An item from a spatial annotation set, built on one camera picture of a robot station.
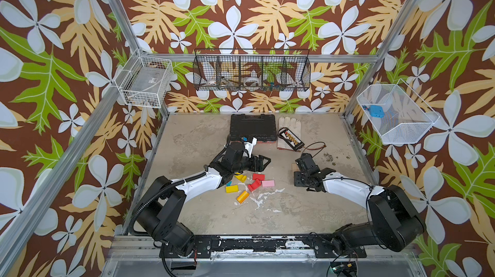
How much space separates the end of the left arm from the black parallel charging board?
0.29 meters

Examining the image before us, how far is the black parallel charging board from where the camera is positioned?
1046 millimetres

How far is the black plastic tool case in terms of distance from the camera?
3.48 feet

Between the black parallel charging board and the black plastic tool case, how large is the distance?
4 cm
